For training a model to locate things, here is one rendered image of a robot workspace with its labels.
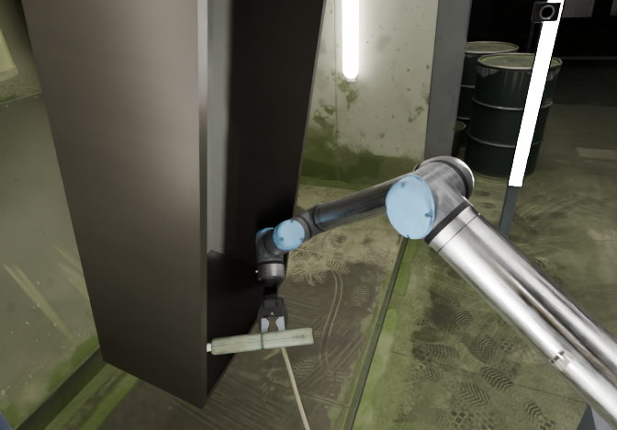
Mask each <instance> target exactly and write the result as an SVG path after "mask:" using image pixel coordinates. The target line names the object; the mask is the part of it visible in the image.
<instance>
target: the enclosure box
mask: <svg viewBox="0 0 617 430"><path fill-rule="evenodd" d="M21 3H22V6H23V10H24V15H25V19H26V22H27V27H28V34H29V38H30V42H31V47H32V50H33V55H34V59H35V63H36V67H37V71H38V75H39V82H40V87H41V91H42V94H43V99H44V103H45V107H46V111H47V115H48V120H49V123H50V131H51V135H52V139H53V143H54V147H55V152H56V155H57V159H58V164H59V167H60V172H61V176H62V183H63V187H64V192H65V196H66V199H67V204H68V208H69V211H70V216H71V220H72V225H73V231H74V236H75V240H76V244H77V248H78V252H79V256H80V260H81V264H82V269H83V272H84V280H85V284H86V288H87V292H88V297H89V300H90V304H91V309H92V313H93V316H94V321H95V328H96V332H97V336H98V341H99V344H100V349H101V353H102V357H103V361H104V362H107V363H108V364H110V365H112V366H114V367H116V368H119V369H121V370H123V371H125V372H127V373H129V374H130V375H132V376H134V377H136V378H138V379H141V380H143V381H146V382H148V383H150V384H151V385H153V386H155V387H157V388H159V389H161V390H164V391H166V392H168V393H170V394H172V395H173V396H175V397H177V398H179V399H181V400H183V401H186V402H189V403H191V404H193V405H195V406H196V407H198V408H200V409H203V407H204V406H205V404H206V403H207V401H208V399H209V397H210V396H211V394H212V393H213V391H214V390H215V389H216V387H217V386H218V384H219V382H220V380H221V379H222V377H223V376H224V374H225V373H226V371H227V369H228V368H229V366H230V364H231V363H232V361H233V359H234V358H235V357H236V356H237V354H238V353H229V354H221V355H213V354H212V353H211V351H207V343H211V340H212V339H213V338H218V337H226V336H234V335H243V334H250V333H251V331H252V329H253V328H254V326H255V325H256V324H257V314H258V308H261V304H260V302H261V299H262V298H263V293H264V287H265V286H262V285H261V280H258V273H255V270H258V268H257V253H256V242H255V239H256V233H258V231H260V230H262V229H265V228H274V227H276V226H277V225H278V224H279V223H280V222H282V221H287V220H289V219H291V218H293V217H295V212H296V206H297V194H298V189H299V182H300V176H301V169H302V164H303V157H304V151H305V144H306V138H307V132H308V125H309V114H310V108H311V101H312V96H313V89H314V83H315V76H316V71H317V64H318V58H319V51H320V40H321V33H322V27H323V21H324V15H325V8H326V3H327V0H21Z"/></svg>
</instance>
